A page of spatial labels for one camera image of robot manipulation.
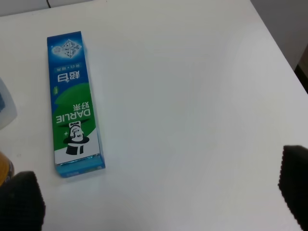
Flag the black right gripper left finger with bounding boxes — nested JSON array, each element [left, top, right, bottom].
[[0, 171, 46, 231]]

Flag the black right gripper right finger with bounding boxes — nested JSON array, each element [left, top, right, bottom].
[[278, 145, 308, 231]]

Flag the white blue-capped shampoo bottle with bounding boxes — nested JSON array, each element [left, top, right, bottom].
[[0, 79, 17, 129]]

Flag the gold Red Bull can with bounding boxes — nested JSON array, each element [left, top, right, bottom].
[[0, 152, 14, 186]]

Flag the blue green toothpaste box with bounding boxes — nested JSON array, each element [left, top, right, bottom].
[[47, 31, 105, 178]]

